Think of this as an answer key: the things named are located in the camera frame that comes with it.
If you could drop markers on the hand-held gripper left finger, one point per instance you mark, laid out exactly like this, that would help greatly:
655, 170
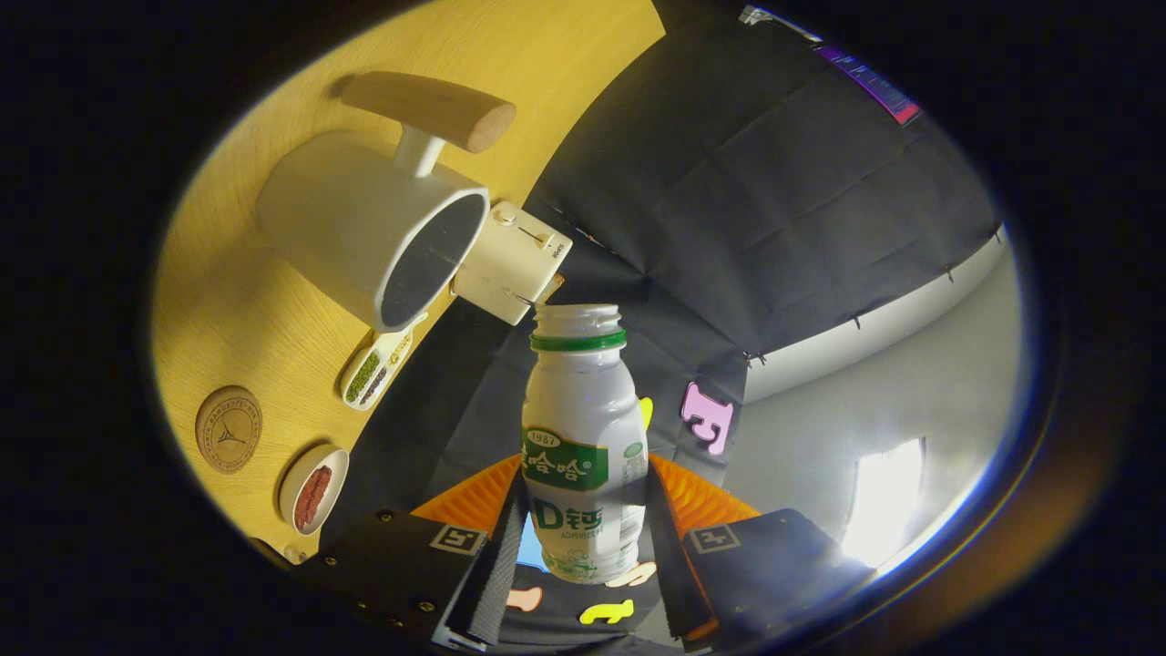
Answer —
501, 574

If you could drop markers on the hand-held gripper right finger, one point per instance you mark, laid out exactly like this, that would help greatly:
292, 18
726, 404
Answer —
669, 574

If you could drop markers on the white juice bottle green label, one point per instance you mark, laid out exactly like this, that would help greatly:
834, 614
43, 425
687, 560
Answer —
583, 401

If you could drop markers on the round wooden coaster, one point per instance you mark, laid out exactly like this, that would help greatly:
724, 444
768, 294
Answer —
228, 430

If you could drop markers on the white round plate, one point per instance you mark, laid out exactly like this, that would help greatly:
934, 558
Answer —
335, 469

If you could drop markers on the brown meat patty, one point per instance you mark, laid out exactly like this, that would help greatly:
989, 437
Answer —
321, 487
304, 510

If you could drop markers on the ceiling light panel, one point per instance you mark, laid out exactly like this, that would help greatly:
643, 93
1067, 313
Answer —
884, 501

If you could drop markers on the white divided dish with beans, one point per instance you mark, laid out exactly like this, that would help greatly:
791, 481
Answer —
369, 374

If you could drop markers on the bread slice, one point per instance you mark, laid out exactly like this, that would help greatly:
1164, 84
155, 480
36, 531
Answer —
552, 290

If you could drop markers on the cream toaster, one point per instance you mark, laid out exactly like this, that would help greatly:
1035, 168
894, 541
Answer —
510, 264

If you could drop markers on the wooden table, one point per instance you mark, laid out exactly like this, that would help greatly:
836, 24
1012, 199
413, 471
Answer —
228, 319

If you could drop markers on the black backdrop cloth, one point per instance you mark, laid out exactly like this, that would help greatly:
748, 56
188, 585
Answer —
774, 200

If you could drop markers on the purple banner strip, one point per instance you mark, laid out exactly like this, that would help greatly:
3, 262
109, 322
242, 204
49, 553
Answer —
870, 84

